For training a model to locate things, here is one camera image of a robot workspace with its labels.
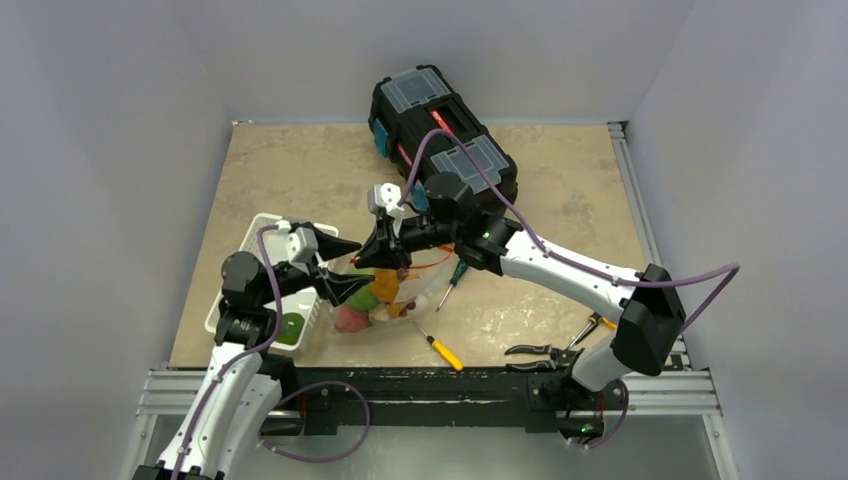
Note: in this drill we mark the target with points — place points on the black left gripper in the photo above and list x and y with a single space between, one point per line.
337 286

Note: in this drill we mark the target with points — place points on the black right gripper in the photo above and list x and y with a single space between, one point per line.
392 240

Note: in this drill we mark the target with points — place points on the clear zip bag orange zipper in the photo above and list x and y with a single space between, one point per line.
428 274

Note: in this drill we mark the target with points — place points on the pink peach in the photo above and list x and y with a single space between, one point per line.
349 320

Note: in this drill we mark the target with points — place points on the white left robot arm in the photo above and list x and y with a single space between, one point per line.
243 382

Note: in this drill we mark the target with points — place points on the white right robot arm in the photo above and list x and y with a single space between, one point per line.
647 312

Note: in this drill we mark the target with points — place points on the white garlic bulb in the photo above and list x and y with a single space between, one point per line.
380 315

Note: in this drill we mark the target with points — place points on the green bell pepper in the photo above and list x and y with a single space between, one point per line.
291 328

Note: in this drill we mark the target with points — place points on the black toolbox clear lids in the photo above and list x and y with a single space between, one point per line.
408 105

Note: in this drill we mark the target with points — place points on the black pliers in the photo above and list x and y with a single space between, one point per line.
550 358

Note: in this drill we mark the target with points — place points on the orange black screwdriver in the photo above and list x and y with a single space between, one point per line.
593 322

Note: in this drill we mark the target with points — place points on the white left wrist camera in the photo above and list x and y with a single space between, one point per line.
294 242

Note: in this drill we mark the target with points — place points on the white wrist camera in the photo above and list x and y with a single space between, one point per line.
294 242
387 198

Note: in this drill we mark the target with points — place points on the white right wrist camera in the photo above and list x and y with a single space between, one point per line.
387 198

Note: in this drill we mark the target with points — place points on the green handled screwdriver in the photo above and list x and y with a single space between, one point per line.
459 271

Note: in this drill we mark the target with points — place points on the yellow handled screwdriver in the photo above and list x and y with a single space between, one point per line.
440 348

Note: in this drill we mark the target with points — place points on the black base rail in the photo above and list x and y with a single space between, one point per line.
320 400

